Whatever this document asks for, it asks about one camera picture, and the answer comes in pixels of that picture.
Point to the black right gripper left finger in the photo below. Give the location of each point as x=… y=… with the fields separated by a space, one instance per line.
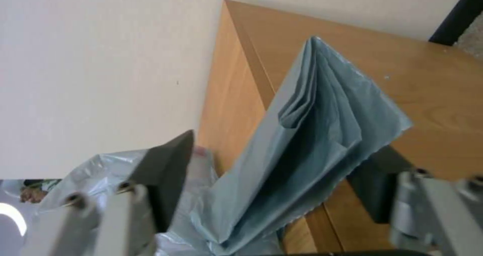
x=166 y=176

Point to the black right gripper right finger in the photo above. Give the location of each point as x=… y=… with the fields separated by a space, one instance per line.
x=381 y=188

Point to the grey-blue garbage bag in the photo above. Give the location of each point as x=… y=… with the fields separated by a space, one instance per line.
x=320 y=111

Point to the translucent grey bin liner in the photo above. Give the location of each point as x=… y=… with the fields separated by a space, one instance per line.
x=94 y=171

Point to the person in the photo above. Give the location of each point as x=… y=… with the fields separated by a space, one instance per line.
x=32 y=195

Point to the white rounded robot shell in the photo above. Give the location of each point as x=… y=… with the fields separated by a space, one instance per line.
x=10 y=210

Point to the black metal pole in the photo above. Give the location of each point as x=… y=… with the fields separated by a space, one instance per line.
x=460 y=9

